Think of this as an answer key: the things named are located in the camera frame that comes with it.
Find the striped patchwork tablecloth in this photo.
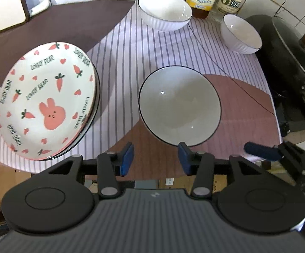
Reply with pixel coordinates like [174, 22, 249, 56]
[0, 0, 283, 180]

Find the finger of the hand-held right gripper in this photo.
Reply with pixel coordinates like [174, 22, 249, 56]
[244, 141, 305, 176]

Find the black gas stove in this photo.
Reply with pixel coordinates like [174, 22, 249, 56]
[271, 90, 305, 139]

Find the rabbit and carrot print plate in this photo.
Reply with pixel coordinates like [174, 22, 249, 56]
[0, 42, 96, 161]

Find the thin black wire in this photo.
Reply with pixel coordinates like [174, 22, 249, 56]
[189, 29, 275, 116]

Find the white ribbed bowl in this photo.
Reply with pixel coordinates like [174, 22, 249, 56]
[220, 14, 263, 54]
[137, 0, 193, 31]
[138, 66, 222, 147]

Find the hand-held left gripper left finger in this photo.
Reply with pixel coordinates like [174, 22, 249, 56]
[47, 141, 135, 199]

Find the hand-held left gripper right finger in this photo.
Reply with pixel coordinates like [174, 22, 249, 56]
[177, 142, 267, 198]

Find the brown cardboard box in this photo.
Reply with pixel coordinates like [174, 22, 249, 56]
[134, 175, 232, 190]
[0, 163, 49, 217]

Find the clear vinegar bottle yellow cap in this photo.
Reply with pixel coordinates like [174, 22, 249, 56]
[208, 0, 252, 23]

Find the black wok with wooden handle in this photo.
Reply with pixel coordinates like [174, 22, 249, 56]
[245, 14, 305, 116]

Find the glass wok lid brown knob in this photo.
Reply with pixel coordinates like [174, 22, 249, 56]
[271, 16, 305, 90]

